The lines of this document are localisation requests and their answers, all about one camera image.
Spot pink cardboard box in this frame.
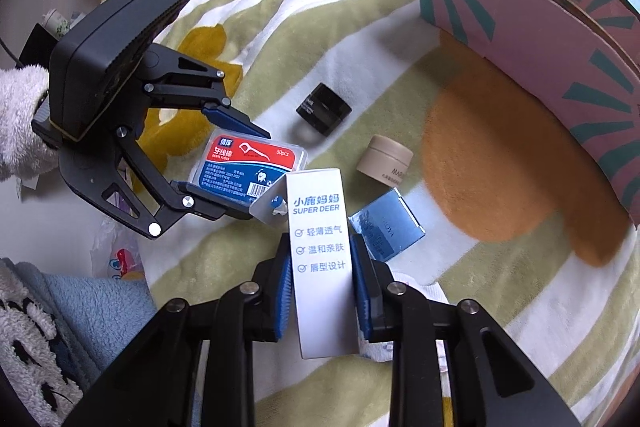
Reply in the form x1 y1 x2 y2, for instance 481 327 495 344
420 0 639 222

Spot dental floss box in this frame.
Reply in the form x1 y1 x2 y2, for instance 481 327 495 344
190 129 308 206

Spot floral striped blanket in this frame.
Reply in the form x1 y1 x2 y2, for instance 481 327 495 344
157 0 639 426

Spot blue small box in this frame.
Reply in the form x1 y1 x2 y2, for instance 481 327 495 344
348 188 425 262

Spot black white fuzzy rug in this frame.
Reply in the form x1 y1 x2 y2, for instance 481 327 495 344
1 265 84 426

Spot floral rolled cloth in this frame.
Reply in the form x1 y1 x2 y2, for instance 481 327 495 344
358 273 450 363

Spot plastic snack bag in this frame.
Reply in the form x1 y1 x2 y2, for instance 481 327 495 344
90 218 144 281

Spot white fuzzy sleeve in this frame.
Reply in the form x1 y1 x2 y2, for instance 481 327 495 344
0 65 58 181

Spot beige cream jar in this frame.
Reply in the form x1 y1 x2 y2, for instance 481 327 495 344
357 134 413 187

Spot black cream jar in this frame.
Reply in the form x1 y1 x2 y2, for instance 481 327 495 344
296 82 352 136

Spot white tall box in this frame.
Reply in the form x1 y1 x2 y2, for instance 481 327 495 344
286 168 358 360

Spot blue fuzzy cloth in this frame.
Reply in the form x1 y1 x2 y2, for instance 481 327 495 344
1 258 156 390

